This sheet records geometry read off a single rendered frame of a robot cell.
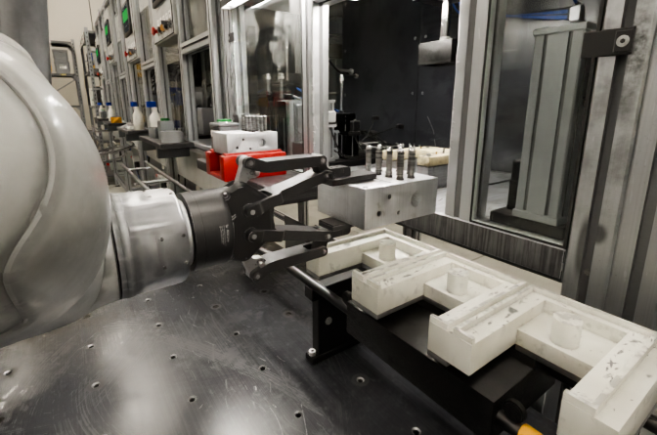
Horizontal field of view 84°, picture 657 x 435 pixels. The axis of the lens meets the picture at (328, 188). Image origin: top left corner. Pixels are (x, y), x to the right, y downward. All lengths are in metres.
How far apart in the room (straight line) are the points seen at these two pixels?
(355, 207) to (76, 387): 0.49
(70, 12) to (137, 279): 7.91
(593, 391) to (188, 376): 0.51
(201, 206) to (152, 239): 0.05
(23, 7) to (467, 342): 0.67
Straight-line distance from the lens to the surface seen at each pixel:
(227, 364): 0.66
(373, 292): 0.43
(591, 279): 0.52
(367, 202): 0.42
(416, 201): 0.48
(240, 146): 0.86
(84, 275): 0.19
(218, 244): 0.35
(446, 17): 0.87
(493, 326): 0.39
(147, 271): 0.33
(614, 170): 0.49
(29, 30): 0.68
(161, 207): 0.33
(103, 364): 0.73
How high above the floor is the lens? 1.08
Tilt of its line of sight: 13 degrees down
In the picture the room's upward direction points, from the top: straight up
